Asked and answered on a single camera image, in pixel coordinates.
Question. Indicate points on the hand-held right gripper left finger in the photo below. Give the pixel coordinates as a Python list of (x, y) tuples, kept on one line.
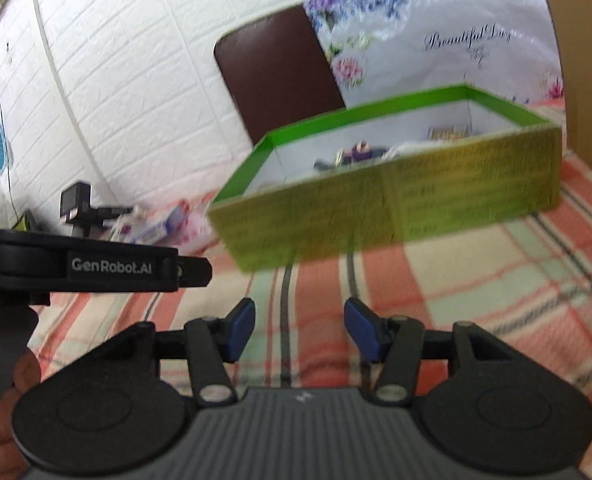
[(240, 330)]

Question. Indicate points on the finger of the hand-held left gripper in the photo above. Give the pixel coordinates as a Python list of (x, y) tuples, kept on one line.
[(196, 271)]

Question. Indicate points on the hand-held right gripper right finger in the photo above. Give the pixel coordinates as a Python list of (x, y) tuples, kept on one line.
[(363, 327)]

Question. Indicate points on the green cardboard box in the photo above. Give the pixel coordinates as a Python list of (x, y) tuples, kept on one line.
[(375, 210)]

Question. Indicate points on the pink packet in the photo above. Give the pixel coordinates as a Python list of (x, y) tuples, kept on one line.
[(196, 225)]

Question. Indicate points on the blue and white box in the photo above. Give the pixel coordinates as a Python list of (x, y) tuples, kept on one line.
[(158, 225)]

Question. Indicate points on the idle black and grey gripper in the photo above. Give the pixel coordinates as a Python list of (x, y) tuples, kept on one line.
[(78, 207)]

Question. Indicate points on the plaid tablecloth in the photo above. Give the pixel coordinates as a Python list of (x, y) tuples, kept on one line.
[(475, 295)]

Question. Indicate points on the brown chair back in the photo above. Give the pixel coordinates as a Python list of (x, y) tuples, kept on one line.
[(281, 75)]

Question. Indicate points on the floral plastic cover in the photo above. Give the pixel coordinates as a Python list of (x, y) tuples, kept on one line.
[(425, 25)]

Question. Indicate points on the brown cardboard panel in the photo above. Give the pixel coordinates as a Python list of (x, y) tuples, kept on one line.
[(585, 60)]

